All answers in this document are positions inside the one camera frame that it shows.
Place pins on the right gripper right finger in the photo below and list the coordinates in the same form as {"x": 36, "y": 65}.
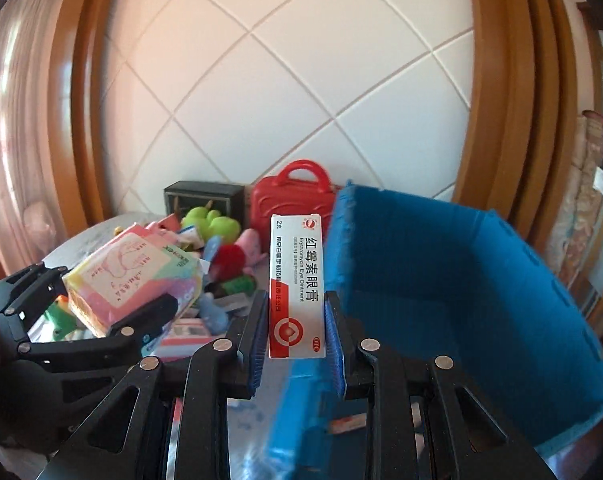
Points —
{"x": 419, "y": 407}

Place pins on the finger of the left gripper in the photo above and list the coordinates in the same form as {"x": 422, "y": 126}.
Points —
{"x": 147, "y": 323}

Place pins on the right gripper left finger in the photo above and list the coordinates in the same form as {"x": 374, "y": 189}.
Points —
{"x": 171, "y": 412}

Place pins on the pastel tissue pack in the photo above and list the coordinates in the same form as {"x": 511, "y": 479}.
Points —
{"x": 137, "y": 266}

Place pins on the red white ointment box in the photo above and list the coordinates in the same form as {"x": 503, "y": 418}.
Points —
{"x": 297, "y": 327}

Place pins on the white tablecloth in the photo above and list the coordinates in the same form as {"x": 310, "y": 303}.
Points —
{"x": 249, "y": 422}

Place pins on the blue plush dinosaur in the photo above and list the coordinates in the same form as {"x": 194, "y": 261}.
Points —
{"x": 214, "y": 317}

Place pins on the green bottle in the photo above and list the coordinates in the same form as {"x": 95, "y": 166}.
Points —
{"x": 244, "y": 284}

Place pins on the green plush toy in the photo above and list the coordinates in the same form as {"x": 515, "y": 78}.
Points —
{"x": 210, "y": 222}

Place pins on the blue plastic crate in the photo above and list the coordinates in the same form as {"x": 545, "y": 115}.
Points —
{"x": 431, "y": 279}

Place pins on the pink pig plush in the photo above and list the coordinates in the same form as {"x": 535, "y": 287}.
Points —
{"x": 250, "y": 244}

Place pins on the black framed box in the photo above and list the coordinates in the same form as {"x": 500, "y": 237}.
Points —
{"x": 182, "y": 196}

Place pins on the red toy suitcase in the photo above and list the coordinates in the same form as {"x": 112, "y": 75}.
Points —
{"x": 301, "y": 187}

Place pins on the rolled carpet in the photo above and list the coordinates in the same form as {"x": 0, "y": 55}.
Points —
{"x": 582, "y": 202}

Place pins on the wooden door frame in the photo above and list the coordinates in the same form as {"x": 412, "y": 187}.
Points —
{"x": 522, "y": 121}

